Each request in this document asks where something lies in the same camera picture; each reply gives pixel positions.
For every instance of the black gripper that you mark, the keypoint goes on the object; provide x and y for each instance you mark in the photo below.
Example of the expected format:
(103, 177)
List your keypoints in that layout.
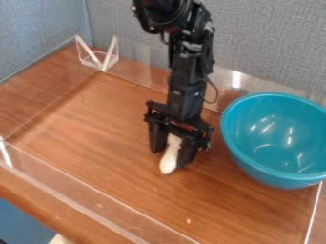
(179, 117)

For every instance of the white toy mushroom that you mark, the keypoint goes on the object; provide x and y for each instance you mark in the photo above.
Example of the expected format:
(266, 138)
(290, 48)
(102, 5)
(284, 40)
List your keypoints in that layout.
(167, 164)

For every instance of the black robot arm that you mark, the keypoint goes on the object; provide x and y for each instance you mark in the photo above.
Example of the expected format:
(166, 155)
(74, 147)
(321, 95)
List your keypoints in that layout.
(182, 22)

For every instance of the blue plastic bowl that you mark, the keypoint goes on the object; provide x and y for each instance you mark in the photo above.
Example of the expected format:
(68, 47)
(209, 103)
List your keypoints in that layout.
(274, 132)

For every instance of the clear acrylic barrier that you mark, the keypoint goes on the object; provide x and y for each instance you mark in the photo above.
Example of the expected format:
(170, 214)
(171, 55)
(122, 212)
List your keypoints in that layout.
(76, 167)

